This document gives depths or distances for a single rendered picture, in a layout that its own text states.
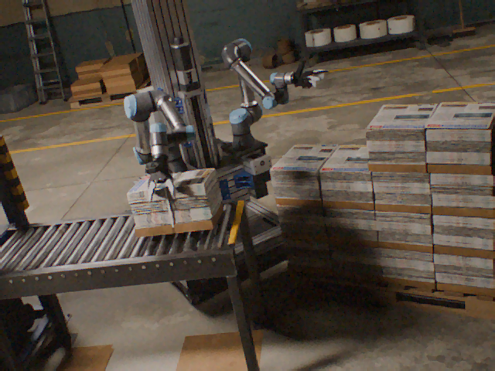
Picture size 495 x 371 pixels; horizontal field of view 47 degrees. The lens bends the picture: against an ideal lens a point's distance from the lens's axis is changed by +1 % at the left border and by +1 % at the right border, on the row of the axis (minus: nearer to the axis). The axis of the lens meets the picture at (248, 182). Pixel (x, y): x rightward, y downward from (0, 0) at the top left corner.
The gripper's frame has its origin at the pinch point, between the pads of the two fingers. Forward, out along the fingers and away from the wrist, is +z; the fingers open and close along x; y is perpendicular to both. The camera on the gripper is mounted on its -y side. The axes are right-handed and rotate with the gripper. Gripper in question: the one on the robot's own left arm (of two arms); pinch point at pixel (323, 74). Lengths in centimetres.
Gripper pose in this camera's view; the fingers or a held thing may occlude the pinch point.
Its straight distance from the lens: 337.1
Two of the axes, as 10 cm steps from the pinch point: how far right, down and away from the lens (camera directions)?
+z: 8.3, 0.9, -5.6
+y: 2.5, 8.3, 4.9
